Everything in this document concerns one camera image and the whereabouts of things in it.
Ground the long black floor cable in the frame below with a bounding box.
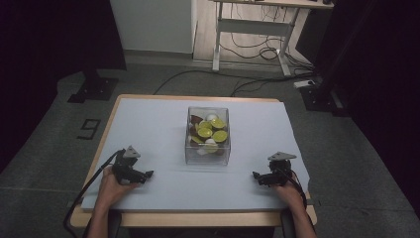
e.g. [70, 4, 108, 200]
[153, 68, 315, 96]

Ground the black stand base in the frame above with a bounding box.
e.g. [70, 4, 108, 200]
[66, 68, 120, 104]

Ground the dark curtain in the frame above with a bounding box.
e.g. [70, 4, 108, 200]
[330, 0, 420, 212]
[0, 0, 128, 175]

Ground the light blue table mat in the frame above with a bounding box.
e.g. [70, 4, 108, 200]
[80, 97, 311, 213]

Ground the clear plastic box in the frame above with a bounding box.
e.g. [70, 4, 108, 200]
[184, 105, 232, 167]

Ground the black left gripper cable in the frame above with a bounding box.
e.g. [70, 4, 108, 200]
[62, 149, 126, 238]

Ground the person's right hand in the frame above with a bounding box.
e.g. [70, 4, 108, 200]
[272, 179, 307, 211]

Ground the white power strip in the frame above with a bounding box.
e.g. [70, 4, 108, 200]
[293, 78, 317, 89]

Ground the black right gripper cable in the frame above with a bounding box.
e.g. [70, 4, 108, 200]
[278, 167, 316, 232]

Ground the white cabinet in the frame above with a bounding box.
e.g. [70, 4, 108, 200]
[109, 0, 196, 55]

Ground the wooden table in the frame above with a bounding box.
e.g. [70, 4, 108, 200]
[69, 93, 318, 229]

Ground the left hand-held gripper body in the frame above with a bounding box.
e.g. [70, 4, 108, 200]
[112, 145, 148, 185]

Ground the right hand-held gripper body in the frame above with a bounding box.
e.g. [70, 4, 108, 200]
[262, 151, 297, 186]

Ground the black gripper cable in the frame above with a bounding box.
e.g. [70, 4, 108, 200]
[62, 149, 126, 238]
[278, 167, 316, 232]

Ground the person's left hand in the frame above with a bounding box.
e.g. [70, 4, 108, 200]
[97, 165, 141, 210]

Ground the black stand with base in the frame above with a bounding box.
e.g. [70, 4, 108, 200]
[299, 0, 380, 117]

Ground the tangle of black cables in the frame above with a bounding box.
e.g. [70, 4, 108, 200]
[219, 3, 315, 77]

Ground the white desk frame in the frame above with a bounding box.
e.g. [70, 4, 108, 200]
[210, 0, 335, 77]

